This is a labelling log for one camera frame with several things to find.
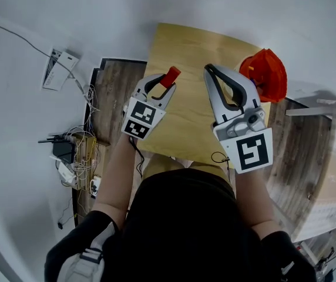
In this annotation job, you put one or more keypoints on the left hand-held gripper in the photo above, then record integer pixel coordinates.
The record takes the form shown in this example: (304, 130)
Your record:
(141, 119)

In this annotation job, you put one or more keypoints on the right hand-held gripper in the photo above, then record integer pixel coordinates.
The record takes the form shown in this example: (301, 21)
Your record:
(251, 154)

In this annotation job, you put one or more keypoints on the red blocks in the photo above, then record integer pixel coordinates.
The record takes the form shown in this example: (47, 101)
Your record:
(171, 76)

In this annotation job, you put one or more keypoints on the small dark blue piece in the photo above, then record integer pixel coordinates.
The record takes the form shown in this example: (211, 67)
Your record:
(254, 83)

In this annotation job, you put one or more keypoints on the person's right forearm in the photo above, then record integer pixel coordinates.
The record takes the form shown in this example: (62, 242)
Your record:
(254, 201)

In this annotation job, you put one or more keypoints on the person's left forearm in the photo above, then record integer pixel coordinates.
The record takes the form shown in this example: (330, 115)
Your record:
(115, 181)

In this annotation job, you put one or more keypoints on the cream bucket with orange liner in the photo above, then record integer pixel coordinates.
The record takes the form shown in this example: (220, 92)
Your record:
(270, 75)

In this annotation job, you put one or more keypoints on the person's white shoe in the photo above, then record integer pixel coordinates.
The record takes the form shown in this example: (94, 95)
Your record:
(184, 161)

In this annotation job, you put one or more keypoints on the white board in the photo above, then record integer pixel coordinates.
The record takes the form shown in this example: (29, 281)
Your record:
(309, 109)

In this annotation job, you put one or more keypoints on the black router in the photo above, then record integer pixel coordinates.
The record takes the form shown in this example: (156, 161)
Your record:
(63, 150)

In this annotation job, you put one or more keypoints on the white network device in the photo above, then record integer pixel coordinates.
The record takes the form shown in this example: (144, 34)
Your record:
(65, 173)

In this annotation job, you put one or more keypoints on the person's black shirt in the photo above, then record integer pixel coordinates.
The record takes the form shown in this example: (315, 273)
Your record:
(185, 231)

